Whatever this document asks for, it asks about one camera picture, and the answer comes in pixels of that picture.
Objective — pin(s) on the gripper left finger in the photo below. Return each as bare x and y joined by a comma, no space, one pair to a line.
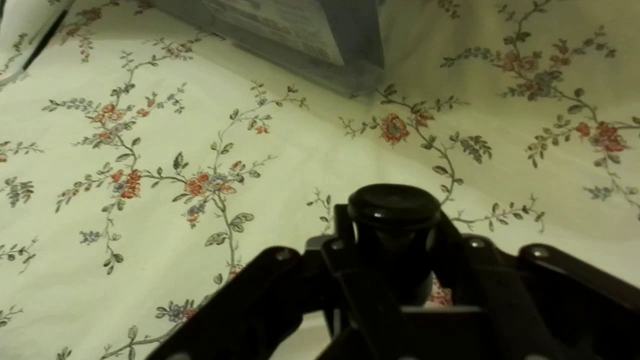
260,300

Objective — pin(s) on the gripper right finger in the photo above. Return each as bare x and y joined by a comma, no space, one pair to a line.
550,300

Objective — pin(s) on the grey plastic storage box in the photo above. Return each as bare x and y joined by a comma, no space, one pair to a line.
300,35

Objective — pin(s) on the floral patterned tablecloth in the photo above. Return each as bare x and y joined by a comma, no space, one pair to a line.
310,155

